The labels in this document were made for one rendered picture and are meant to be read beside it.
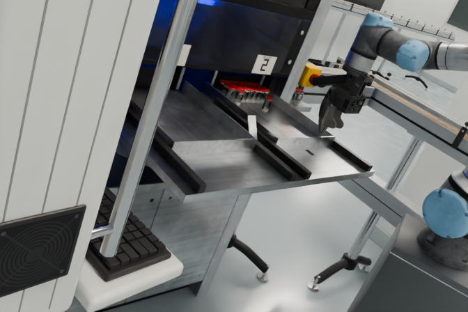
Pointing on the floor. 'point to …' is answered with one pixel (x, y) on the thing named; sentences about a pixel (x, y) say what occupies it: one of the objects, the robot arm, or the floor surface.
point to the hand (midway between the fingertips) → (320, 127)
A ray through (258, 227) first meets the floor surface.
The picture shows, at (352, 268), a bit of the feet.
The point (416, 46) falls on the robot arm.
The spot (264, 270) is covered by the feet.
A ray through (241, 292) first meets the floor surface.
